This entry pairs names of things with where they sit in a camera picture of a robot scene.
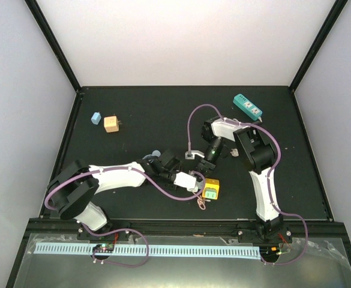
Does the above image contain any yellow cube adapter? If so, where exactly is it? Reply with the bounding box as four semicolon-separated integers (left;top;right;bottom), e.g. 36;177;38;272
202;178;220;199

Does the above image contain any white power cord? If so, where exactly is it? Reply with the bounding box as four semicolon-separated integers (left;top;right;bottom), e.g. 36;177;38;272
229;118;263;157

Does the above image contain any light blue cord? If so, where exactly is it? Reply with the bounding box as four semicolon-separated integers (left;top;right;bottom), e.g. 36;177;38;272
142;149;161;161

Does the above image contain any pink thin cable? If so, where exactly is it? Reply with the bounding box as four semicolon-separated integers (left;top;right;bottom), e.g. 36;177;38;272
194;193;215;211

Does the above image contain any teal power strip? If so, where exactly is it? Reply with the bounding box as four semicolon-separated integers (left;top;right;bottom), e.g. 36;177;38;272
233;94;263;121

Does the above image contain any peach dragon cube adapter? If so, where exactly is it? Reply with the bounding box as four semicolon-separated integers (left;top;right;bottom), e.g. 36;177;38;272
103;115;122;133

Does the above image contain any small blue plug adapter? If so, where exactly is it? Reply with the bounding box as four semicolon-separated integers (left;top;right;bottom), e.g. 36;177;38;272
91;112;101;125

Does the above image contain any green cube adapter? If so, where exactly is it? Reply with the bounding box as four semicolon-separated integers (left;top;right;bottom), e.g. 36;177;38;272
203;188;218;200

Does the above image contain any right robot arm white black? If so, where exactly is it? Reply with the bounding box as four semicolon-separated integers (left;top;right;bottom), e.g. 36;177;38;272
197;116;283;242

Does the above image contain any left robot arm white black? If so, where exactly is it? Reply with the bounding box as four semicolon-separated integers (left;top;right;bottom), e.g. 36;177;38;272
45;150;182;239

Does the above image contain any left circuit board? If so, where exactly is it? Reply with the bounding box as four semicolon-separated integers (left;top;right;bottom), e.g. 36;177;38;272
92;244;114;255

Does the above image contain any circuit board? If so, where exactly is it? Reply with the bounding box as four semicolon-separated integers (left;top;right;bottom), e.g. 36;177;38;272
92;244;114;255
259;245;292;257

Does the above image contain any right circuit board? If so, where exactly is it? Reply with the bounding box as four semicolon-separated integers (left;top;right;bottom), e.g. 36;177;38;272
259;245;292;257

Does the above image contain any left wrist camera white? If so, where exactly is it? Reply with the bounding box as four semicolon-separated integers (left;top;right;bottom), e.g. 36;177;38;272
173;172;203;193

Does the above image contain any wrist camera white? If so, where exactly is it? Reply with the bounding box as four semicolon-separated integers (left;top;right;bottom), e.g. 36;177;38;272
173;172;203;193
185;150;205;160

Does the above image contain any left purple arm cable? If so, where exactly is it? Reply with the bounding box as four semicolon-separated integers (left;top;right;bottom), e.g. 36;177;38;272
44;167;206;268

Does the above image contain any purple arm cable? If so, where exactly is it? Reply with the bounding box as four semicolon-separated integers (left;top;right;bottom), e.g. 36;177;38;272
187;104;308;267
44;167;206;268

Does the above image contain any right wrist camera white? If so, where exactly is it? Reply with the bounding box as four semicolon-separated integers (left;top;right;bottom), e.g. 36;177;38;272
185;150;205;160

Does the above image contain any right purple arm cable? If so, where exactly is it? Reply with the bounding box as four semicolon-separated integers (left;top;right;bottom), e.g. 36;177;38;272
187;104;308;267

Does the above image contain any light blue slotted cable duct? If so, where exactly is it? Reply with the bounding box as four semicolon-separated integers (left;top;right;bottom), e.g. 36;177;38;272
33;242;261;260

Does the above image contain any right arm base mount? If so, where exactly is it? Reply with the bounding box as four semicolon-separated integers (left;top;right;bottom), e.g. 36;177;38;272
236;221;291;245

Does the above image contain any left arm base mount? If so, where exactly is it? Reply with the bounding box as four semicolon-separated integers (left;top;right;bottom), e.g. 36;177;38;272
76;220;132;242

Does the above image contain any right black frame post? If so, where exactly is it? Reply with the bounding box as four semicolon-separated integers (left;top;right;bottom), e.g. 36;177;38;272
289;0;348;92

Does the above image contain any black frame post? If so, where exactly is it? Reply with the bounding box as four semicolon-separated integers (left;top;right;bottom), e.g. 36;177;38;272
289;0;348;92
25;0;81;92

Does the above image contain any left black frame post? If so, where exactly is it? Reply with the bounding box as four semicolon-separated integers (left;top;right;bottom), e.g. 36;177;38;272
25;0;81;92

